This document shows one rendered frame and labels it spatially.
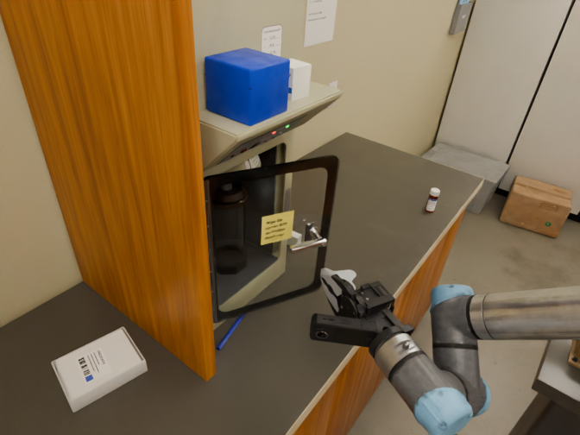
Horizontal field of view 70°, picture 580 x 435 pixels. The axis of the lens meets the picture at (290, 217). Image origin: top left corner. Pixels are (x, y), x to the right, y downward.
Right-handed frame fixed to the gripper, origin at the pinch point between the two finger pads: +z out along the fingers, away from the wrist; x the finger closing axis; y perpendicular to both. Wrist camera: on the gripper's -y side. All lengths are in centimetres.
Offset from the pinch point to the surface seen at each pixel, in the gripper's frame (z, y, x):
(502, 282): 56, 182, -120
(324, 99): 15.6, 5.5, 30.7
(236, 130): 6.2, -15.9, 31.0
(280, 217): 13.7, -3.4, 6.1
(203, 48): 16.6, -17.5, 40.8
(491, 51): 172, 247, -8
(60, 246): 49, -49, -15
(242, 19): 20.8, -9.2, 44.2
